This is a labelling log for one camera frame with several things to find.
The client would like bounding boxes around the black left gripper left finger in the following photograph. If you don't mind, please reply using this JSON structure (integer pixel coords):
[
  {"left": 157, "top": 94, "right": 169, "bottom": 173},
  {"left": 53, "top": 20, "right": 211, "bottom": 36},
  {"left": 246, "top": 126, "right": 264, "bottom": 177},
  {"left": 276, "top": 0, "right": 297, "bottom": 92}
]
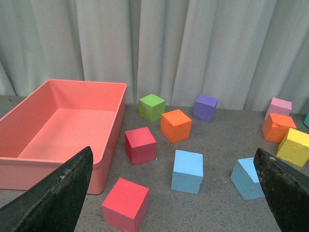
[{"left": 0, "top": 146, "right": 93, "bottom": 232}]

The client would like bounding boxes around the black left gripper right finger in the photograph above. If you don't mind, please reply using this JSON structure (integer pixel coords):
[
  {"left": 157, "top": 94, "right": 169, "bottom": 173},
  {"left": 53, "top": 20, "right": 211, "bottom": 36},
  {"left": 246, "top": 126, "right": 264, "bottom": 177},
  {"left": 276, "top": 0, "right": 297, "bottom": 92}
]
[{"left": 253, "top": 148, "right": 309, "bottom": 232}]

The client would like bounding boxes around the light blue foam cube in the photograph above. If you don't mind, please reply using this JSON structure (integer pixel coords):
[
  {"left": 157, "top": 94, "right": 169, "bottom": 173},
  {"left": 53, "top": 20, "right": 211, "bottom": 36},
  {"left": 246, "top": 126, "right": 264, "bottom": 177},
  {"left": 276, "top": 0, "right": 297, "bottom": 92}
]
[
  {"left": 230, "top": 158, "right": 265, "bottom": 201},
  {"left": 171, "top": 150, "right": 204, "bottom": 194}
]

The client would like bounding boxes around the yellow foam cube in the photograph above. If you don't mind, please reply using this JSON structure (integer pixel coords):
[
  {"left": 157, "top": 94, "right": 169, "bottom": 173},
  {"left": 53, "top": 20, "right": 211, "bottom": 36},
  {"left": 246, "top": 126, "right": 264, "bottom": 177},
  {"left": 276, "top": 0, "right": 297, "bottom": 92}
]
[{"left": 276, "top": 128, "right": 309, "bottom": 167}]

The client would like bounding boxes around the orange foam cube right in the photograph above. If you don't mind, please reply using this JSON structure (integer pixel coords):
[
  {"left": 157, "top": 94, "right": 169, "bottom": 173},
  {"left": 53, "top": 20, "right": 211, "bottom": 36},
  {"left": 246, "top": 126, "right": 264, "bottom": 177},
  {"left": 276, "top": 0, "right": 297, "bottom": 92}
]
[{"left": 262, "top": 113, "right": 297, "bottom": 143}]

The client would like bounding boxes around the orange foam cube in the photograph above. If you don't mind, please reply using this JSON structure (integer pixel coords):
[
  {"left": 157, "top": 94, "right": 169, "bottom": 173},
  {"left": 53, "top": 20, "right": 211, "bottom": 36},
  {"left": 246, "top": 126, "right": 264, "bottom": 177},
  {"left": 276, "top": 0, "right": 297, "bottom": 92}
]
[
  {"left": 262, "top": 113, "right": 297, "bottom": 143},
  {"left": 161, "top": 109, "right": 192, "bottom": 144}
]

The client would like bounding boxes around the light blue plastic bin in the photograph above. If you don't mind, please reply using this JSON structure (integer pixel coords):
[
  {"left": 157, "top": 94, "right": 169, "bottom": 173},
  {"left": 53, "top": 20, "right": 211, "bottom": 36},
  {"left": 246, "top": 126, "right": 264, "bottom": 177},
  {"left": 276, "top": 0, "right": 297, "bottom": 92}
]
[{"left": 303, "top": 113, "right": 309, "bottom": 128}]

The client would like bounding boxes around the red foam cube front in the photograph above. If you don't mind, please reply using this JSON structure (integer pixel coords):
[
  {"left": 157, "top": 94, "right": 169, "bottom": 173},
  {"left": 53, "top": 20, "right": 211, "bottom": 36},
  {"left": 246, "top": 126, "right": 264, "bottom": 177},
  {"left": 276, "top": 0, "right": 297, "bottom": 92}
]
[{"left": 102, "top": 178, "right": 149, "bottom": 232}]

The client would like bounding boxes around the pink foam cube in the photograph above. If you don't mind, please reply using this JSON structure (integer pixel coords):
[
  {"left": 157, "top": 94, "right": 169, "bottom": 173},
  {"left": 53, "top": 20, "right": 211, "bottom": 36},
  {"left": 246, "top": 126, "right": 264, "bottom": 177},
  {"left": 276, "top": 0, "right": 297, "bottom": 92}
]
[{"left": 264, "top": 97, "right": 292, "bottom": 120}]

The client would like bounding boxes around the red plastic bin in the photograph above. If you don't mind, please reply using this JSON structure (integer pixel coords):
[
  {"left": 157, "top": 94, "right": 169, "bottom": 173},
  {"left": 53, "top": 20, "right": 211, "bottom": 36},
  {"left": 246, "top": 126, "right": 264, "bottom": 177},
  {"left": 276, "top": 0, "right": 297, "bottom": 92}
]
[{"left": 0, "top": 80, "right": 126, "bottom": 194}]

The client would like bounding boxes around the dark red foam cube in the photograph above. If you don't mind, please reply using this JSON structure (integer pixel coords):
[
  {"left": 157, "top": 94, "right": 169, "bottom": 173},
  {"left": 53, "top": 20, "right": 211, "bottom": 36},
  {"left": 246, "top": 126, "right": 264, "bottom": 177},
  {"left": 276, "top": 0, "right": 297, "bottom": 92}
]
[{"left": 125, "top": 127, "right": 157, "bottom": 166}]

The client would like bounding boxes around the purple foam cube back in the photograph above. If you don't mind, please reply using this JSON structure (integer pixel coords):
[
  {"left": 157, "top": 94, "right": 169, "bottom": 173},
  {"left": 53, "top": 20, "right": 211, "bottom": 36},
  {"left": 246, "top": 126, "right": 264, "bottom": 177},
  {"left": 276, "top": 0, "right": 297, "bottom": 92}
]
[{"left": 193, "top": 94, "right": 218, "bottom": 122}]

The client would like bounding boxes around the orange foam cube left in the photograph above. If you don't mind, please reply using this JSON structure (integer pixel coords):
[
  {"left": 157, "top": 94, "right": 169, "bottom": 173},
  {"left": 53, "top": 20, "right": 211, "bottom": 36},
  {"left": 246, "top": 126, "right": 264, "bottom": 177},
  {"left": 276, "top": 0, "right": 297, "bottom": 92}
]
[{"left": 161, "top": 109, "right": 192, "bottom": 144}]

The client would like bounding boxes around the green foam cube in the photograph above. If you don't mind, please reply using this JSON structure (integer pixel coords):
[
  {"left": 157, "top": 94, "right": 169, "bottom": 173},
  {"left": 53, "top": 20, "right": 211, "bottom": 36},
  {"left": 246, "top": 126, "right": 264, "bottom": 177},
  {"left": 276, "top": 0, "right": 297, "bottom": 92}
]
[{"left": 139, "top": 94, "right": 166, "bottom": 123}]

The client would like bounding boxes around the grey curtain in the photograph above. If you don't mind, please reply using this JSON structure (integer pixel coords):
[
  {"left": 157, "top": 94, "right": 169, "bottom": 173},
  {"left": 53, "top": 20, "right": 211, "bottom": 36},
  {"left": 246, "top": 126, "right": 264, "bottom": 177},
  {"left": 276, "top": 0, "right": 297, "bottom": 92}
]
[{"left": 0, "top": 0, "right": 309, "bottom": 114}]

